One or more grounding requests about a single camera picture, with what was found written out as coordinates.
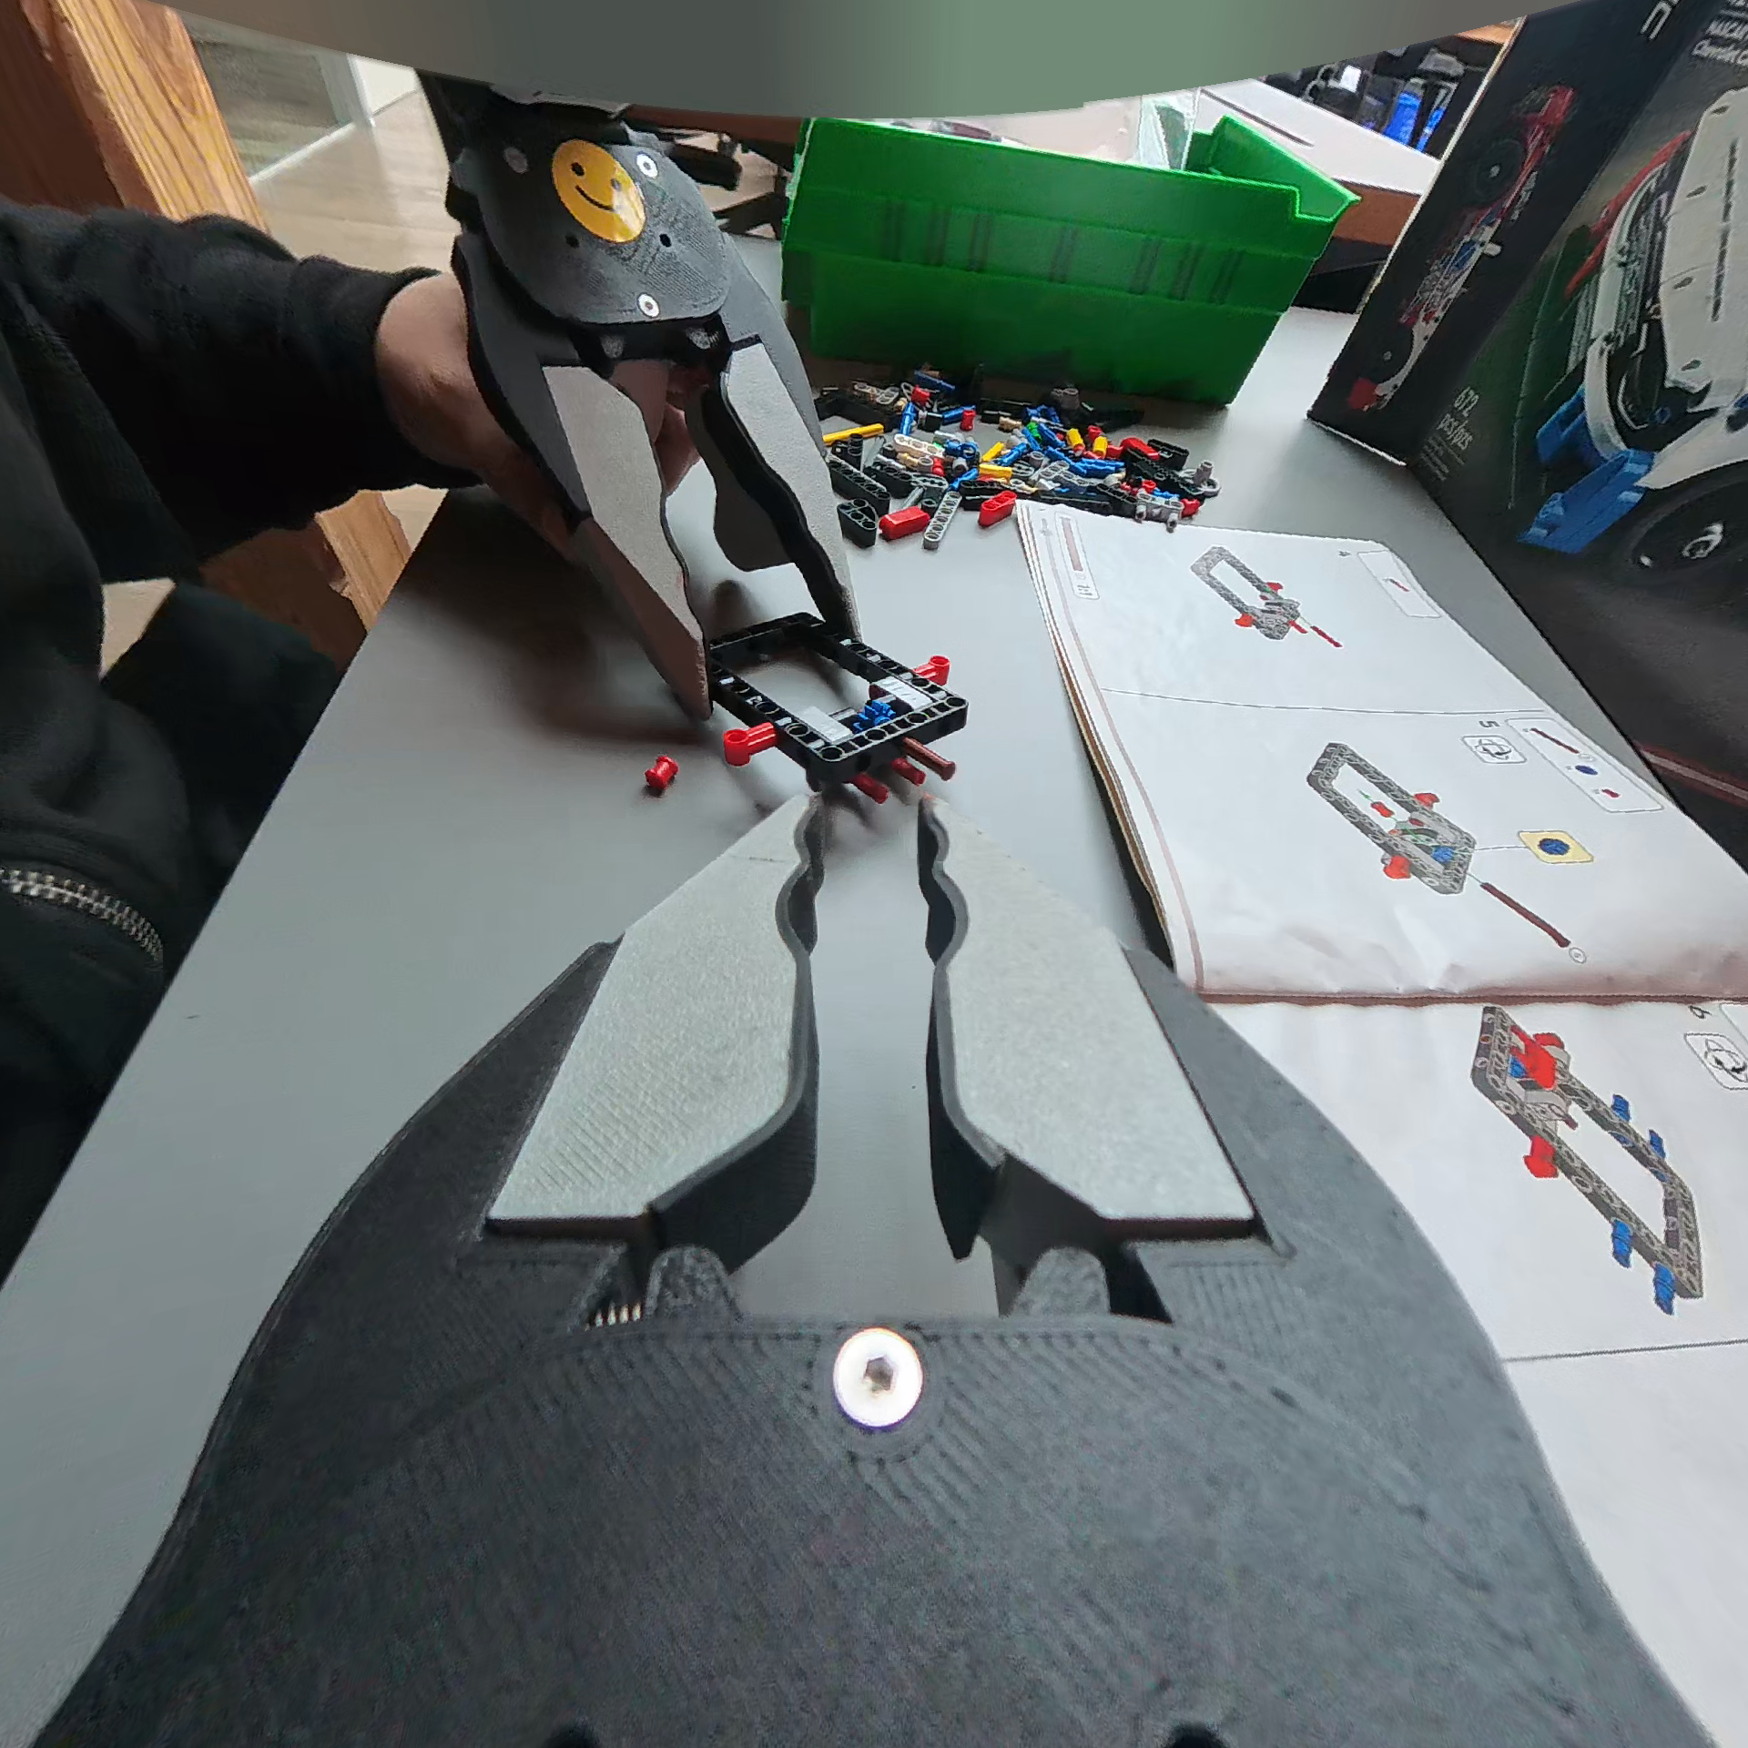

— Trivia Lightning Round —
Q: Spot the lego instruction booklet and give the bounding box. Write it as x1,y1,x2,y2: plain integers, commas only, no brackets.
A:
1014,498,1748,1748

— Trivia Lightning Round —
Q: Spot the green plastic storage bin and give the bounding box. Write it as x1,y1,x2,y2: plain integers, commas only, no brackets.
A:
781,117,1361,407

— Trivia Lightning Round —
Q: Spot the person's left forearm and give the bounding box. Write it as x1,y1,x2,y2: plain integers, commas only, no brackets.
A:
0,198,439,561

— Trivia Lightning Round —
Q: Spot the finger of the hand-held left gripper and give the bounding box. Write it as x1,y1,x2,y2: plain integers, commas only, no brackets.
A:
544,356,715,723
688,338,864,640

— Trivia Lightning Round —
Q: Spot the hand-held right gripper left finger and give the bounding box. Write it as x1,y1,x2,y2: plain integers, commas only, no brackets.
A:
486,794,832,1278

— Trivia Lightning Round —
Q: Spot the black lego frame assembly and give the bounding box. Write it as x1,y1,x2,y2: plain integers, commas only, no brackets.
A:
706,614,974,808

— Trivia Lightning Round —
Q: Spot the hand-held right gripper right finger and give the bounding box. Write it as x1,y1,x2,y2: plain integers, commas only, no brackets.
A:
915,796,1259,1319

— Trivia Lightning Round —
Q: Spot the wooden post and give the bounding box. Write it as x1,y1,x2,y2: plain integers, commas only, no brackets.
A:
0,0,415,672

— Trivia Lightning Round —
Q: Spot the lego set cardboard box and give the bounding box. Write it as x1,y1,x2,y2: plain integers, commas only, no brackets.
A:
1308,0,1748,875

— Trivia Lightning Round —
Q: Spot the person's left hand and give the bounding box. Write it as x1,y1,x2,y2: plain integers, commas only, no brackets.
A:
374,271,589,555

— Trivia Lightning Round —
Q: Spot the pile of loose lego pieces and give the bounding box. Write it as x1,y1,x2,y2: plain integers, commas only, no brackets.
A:
816,365,1225,551

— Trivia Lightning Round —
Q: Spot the white background table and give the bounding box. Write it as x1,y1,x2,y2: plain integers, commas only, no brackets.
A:
1199,79,1452,245

